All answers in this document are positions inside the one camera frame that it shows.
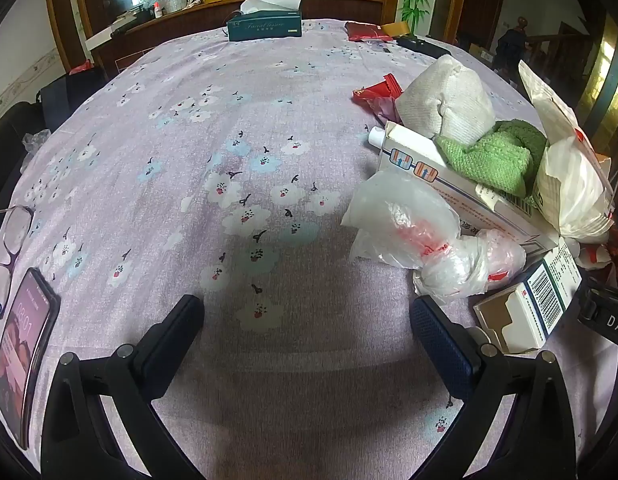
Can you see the long white medicine box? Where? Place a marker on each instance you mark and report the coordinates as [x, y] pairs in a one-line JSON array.
[[414, 152]]

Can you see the floral lilac tablecloth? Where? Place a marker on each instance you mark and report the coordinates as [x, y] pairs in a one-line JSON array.
[[289, 120]]

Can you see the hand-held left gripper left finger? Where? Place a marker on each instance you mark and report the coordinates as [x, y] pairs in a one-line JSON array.
[[174, 330]]

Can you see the white paper bag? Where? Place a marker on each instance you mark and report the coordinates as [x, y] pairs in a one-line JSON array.
[[569, 185]]

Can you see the small white medicine box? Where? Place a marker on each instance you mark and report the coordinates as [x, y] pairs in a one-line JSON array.
[[534, 305]]

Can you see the white sock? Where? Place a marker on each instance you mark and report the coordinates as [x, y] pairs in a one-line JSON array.
[[449, 92]]

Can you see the golden pillar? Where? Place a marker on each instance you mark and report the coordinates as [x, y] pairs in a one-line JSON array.
[[606, 75]]

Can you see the flat red packet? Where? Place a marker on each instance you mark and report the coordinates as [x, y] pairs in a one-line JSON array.
[[361, 31]]

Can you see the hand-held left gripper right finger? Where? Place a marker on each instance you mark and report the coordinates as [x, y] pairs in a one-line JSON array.
[[439, 345]]

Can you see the black bag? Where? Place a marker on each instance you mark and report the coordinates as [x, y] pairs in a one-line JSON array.
[[69, 97]]

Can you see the eyeglasses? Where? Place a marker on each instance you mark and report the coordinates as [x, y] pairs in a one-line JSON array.
[[16, 227]]

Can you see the green towel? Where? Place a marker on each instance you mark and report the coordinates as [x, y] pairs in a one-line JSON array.
[[494, 157]]

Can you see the dark green tissue box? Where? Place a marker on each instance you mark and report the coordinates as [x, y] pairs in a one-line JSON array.
[[264, 27]]

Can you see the dark jacket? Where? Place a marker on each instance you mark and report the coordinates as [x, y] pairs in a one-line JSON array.
[[511, 45]]

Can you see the black pouch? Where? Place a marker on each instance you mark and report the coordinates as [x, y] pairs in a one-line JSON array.
[[421, 46]]

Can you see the small red bag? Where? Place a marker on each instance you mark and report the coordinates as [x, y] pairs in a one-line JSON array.
[[81, 67]]

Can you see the crumpled clear plastic bag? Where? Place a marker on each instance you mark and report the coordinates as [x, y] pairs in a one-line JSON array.
[[36, 140]]

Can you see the red snack wrapper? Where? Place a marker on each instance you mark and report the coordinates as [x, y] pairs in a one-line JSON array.
[[379, 91]]

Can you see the wooden sideboard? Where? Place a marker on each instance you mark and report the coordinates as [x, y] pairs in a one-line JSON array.
[[189, 22]]

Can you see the small white bottle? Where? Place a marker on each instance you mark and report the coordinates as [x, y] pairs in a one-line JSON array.
[[376, 136]]

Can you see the clear plastic bag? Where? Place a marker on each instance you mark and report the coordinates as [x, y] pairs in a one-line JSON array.
[[36, 140], [464, 267], [394, 210]]

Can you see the smartphone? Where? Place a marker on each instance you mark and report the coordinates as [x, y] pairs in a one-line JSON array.
[[24, 350]]

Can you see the brown tape roll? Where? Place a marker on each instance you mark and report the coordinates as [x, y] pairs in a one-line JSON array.
[[396, 29]]

